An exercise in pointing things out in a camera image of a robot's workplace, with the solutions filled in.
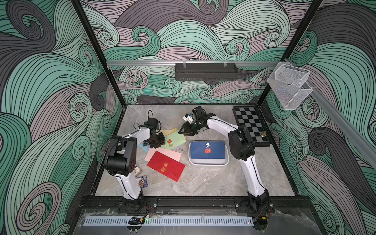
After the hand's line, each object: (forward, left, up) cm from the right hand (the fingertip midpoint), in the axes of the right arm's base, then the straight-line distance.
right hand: (182, 133), depth 95 cm
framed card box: (-23, +26, -4) cm, 35 cm away
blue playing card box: (-29, +22, -4) cm, 37 cm away
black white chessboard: (+17, -51, -3) cm, 54 cm away
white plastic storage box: (-17, -17, -7) cm, 25 cm away
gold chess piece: (-1, -54, -1) cm, 54 cm away
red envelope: (-20, +9, -6) cm, 22 cm away
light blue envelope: (-8, +25, -5) cm, 27 cm away
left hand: (-4, +12, -3) cm, 13 cm away
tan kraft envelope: (+5, +11, -5) cm, 13 cm away
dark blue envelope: (-11, -16, -2) cm, 20 cm away
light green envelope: (-4, +5, -3) cm, 7 cm away
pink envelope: (-11, +20, -4) cm, 23 cm away
